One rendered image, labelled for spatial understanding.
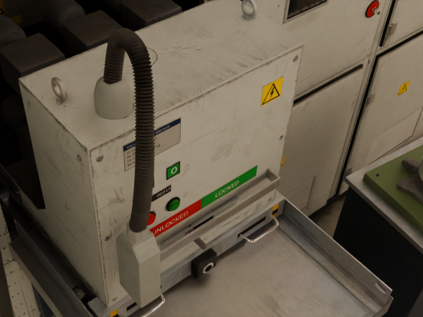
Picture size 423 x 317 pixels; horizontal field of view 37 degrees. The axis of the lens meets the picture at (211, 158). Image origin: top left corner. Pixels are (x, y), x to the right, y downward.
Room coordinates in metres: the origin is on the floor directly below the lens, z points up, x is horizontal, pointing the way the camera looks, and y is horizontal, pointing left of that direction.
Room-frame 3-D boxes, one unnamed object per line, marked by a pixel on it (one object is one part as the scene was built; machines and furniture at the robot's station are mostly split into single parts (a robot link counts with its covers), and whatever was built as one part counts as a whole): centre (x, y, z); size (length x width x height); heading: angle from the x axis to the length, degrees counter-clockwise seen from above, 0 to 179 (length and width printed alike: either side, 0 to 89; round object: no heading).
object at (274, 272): (0.84, 0.01, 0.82); 0.68 x 0.62 x 0.06; 43
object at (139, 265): (0.65, 0.12, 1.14); 0.08 x 0.05 x 0.17; 43
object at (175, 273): (0.86, 0.02, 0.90); 0.54 x 0.05 x 0.06; 133
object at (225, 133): (0.85, 0.01, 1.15); 0.48 x 0.01 x 0.48; 133
